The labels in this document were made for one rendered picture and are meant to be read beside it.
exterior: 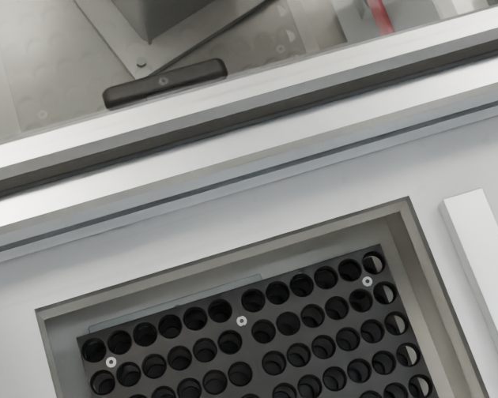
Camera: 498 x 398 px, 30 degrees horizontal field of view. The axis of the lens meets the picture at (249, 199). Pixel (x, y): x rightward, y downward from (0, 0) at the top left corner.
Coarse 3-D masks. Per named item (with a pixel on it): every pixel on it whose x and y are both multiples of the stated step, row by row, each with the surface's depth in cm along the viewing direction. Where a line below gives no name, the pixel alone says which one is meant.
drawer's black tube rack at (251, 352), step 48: (144, 336) 53; (192, 336) 50; (240, 336) 50; (288, 336) 50; (336, 336) 50; (384, 336) 50; (96, 384) 52; (144, 384) 49; (192, 384) 52; (240, 384) 52; (288, 384) 49; (336, 384) 52; (384, 384) 49; (432, 384) 49
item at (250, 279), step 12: (252, 276) 56; (216, 288) 56; (228, 288) 56; (180, 300) 56; (192, 300) 56; (144, 312) 55; (156, 312) 55; (192, 312) 55; (96, 324) 55; (108, 324) 55
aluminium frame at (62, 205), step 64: (448, 64) 45; (256, 128) 44; (320, 128) 44; (384, 128) 45; (448, 128) 49; (0, 192) 42; (64, 192) 43; (128, 192) 43; (192, 192) 46; (0, 256) 45
